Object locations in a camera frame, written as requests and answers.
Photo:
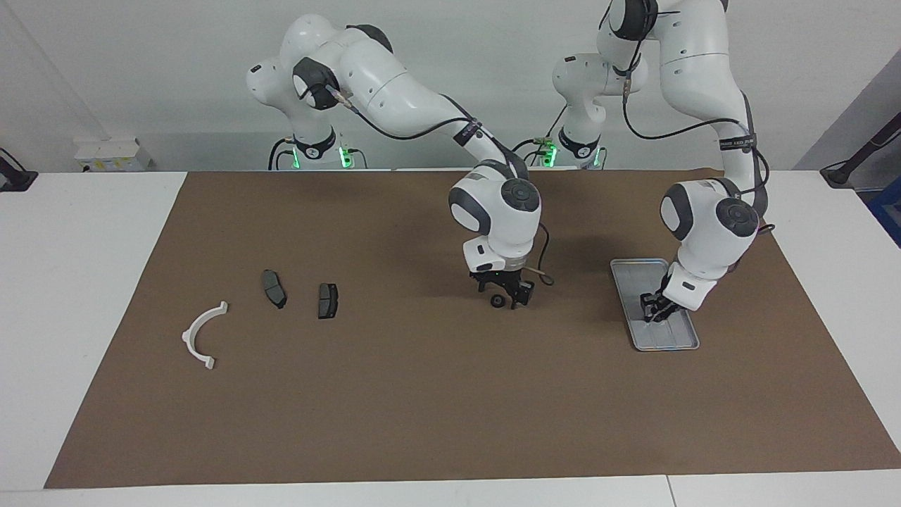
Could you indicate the blue crate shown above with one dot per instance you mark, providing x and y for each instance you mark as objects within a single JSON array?
[{"x": 888, "y": 211}]

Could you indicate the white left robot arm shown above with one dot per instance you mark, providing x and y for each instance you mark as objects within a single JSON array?
[{"x": 704, "y": 70}]

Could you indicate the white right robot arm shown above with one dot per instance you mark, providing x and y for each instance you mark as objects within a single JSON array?
[{"x": 394, "y": 91}]

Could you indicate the black clamp mount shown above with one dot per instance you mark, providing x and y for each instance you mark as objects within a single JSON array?
[{"x": 15, "y": 179}]

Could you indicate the white curved plastic bracket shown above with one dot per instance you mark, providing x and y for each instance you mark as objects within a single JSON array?
[{"x": 188, "y": 338}]

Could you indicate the white power strip box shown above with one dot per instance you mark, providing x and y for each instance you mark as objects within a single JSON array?
[{"x": 109, "y": 155}]

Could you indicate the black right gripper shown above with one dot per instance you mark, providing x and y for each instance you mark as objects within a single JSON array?
[{"x": 503, "y": 277}]

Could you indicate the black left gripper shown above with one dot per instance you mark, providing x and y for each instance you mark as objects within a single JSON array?
[{"x": 663, "y": 294}]

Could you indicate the brown table mat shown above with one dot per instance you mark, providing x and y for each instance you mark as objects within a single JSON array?
[{"x": 450, "y": 394}]

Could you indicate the dark grey brake pad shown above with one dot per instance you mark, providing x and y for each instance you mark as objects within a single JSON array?
[
  {"x": 328, "y": 301},
  {"x": 274, "y": 289}
]

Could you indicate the silver metal tray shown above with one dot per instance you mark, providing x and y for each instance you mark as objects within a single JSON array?
[{"x": 676, "y": 338}]

